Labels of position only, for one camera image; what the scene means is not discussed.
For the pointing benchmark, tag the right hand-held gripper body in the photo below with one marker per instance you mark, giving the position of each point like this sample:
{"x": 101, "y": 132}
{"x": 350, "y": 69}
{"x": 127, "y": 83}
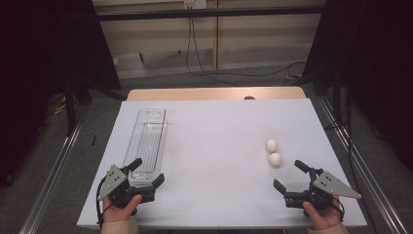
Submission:
{"x": 319, "y": 191}

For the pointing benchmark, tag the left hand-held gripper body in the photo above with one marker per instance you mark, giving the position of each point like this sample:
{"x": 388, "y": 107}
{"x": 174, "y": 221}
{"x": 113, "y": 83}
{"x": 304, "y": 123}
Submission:
{"x": 118, "y": 191}

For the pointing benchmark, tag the clear plastic container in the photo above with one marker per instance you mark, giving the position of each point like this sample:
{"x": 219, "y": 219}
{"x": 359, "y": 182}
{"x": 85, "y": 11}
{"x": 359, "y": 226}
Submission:
{"x": 147, "y": 143}

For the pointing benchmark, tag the white ball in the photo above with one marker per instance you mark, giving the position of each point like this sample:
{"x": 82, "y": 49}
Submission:
{"x": 271, "y": 145}
{"x": 275, "y": 159}

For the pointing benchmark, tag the person's left hand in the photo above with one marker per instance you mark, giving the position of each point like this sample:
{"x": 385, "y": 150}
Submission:
{"x": 118, "y": 214}

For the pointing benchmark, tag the person's right hand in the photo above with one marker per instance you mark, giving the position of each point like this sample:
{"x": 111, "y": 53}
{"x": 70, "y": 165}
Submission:
{"x": 324, "y": 218}

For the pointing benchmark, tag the white table sheet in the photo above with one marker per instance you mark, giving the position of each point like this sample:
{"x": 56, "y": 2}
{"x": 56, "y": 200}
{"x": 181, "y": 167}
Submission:
{"x": 211, "y": 162}

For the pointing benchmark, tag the black metal stand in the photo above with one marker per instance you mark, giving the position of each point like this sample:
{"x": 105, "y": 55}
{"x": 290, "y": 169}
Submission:
{"x": 69, "y": 113}

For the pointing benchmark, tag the dark round table grommet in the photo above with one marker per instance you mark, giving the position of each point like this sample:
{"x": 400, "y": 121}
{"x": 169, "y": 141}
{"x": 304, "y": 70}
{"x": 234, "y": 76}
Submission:
{"x": 249, "y": 97}

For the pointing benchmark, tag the dark curtain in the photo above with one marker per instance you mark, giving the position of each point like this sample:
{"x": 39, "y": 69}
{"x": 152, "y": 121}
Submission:
{"x": 39, "y": 65}
{"x": 373, "y": 65}

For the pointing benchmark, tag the black horizontal bar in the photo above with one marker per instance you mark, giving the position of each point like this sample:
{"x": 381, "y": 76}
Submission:
{"x": 207, "y": 13}

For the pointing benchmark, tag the metal floor rail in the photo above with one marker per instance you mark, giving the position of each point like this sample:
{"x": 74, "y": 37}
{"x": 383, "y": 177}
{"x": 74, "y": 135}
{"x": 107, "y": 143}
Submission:
{"x": 50, "y": 185}
{"x": 378, "y": 195}

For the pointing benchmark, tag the white wall socket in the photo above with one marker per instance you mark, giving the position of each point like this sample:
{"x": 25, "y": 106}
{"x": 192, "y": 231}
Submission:
{"x": 195, "y": 4}

